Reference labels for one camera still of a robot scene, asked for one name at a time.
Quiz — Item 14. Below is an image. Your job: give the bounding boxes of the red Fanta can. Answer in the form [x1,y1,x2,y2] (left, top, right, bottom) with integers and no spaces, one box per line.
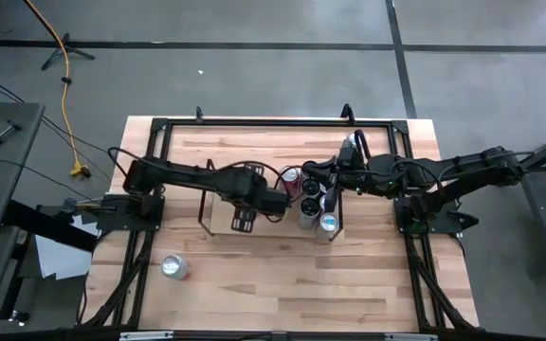
[280,166,303,199]

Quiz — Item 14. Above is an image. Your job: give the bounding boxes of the black aluminium table frame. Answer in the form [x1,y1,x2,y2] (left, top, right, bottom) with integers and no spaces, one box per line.
[78,117,478,341]

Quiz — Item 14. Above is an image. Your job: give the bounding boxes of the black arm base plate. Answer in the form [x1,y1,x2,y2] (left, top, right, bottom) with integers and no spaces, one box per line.
[96,193,166,232]
[393,194,481,235]

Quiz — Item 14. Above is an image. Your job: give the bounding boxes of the black tripod stand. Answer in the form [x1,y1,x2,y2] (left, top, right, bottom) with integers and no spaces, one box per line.
[40,31,97,72]

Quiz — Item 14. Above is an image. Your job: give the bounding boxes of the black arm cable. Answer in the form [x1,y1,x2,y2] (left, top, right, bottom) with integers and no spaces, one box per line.
[106,145,298,224]
[353,128,535,200]

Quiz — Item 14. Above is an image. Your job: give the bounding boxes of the silver metal bracket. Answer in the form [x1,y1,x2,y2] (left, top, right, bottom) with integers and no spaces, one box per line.
[119,331,174,341]
[385,332,438,341]

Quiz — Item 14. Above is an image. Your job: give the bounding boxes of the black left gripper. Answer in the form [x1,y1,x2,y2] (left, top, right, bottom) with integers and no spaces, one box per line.
[229,187,291,234]

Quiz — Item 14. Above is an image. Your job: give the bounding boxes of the grey side table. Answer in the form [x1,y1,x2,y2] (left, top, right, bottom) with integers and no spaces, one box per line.
[0,101,46,232]

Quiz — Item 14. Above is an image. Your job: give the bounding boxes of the red soda can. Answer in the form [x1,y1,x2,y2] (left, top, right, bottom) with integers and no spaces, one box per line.
[159,254,192,281]

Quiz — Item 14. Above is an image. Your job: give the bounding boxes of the yellow orange extension cable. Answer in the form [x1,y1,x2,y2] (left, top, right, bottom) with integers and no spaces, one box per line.
[22,0,93,179]

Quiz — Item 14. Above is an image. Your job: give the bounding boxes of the white paper sheets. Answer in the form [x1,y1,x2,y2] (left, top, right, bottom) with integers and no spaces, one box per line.
[34,215,101,281]

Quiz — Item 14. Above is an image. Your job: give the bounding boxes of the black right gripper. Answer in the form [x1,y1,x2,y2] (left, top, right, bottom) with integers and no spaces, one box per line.
[314,158,372,213]

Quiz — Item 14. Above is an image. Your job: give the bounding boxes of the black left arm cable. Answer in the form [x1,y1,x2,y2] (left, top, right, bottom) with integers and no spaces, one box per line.
[106,145,298,224]

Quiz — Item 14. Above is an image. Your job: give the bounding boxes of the black floor cables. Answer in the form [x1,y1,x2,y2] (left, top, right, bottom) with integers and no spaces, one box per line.
[0,68,120,200]

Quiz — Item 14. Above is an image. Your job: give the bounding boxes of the metal table foot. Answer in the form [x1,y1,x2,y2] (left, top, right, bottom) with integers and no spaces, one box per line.
[7,308,32,328]

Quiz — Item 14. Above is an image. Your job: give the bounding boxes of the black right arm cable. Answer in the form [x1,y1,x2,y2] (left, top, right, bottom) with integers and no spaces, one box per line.
[353,128,535,200]

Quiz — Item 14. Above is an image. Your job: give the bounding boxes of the black brass table clamp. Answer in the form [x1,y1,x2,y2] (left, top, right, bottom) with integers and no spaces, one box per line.
[59,196,118,220]

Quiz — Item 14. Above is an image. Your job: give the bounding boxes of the black support beam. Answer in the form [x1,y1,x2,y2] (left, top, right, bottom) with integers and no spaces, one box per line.
[1,199,100,255]

